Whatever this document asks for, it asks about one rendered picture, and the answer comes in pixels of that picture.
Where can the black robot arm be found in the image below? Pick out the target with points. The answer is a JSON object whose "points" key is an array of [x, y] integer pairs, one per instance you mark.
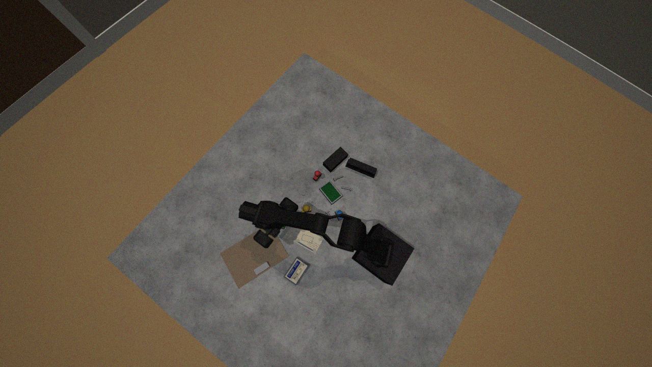
{"points": [[352, 236]]}

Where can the beige paper card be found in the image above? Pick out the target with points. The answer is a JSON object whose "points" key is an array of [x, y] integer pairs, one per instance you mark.
{"points": [[309, 240]]}

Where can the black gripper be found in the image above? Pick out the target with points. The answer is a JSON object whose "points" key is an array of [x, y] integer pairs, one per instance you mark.
{"points": [[262, 238]]}

